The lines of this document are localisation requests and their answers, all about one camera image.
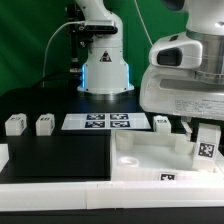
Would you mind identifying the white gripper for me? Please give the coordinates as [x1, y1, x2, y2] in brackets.
[140, 65, 224, 140]

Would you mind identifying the white square tabletop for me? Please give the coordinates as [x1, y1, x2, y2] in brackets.
[110, 130, 224, 182]

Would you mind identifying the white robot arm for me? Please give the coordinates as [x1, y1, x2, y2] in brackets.
[75, 0, 224, 121]

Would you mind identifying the white U-shaped obstacle fence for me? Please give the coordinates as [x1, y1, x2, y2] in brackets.
[0, 139, 224, 212]

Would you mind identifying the white tag base sheet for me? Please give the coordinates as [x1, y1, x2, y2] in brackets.
[62, 113, 151, 130]

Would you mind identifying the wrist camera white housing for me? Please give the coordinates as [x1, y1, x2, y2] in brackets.
[149, 32, 203, 69]

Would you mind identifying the white cable right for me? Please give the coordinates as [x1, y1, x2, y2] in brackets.
[134, 0, 154, 46]

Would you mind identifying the white cable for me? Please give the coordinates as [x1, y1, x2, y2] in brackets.
[134, 0, 154, 46]
[42, 20, 83, 88]

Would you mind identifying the black cable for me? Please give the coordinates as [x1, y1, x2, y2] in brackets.
[31, 73, 83, 88]

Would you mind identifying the white cable left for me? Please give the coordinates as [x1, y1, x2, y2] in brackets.
[42, 20, 83, 88]

